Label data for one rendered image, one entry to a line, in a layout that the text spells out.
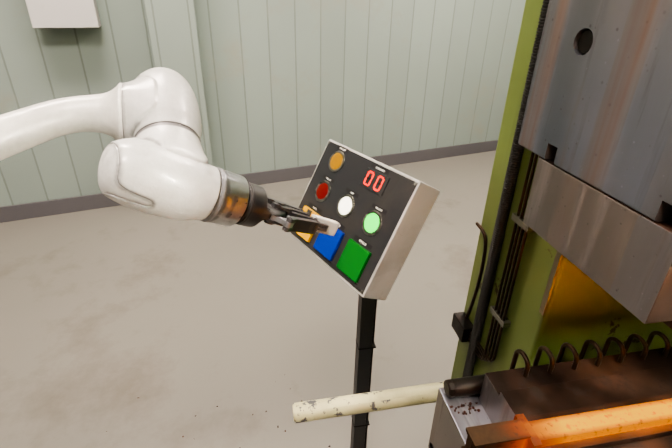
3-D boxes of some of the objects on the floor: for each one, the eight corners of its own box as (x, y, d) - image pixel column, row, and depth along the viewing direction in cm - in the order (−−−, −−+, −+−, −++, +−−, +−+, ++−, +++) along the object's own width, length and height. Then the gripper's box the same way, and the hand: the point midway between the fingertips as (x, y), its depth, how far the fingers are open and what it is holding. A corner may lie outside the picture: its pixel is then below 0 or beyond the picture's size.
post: (351, 472, 149) (367, 206, 102) (349, 461, 152) (363, 199, 105) (362, 471, 149) (382, 205, 102) (359, 460, 153) (378, 198, 106)
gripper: (214, 206, 75) (311, 231, 91) (244, 238, 66) (346, 259, 82) (231, 169, 75) (325, 200, 91) (263, 196, 65) (362, 225, 81)
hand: (323, 225), depth 84 cm, fingers closed
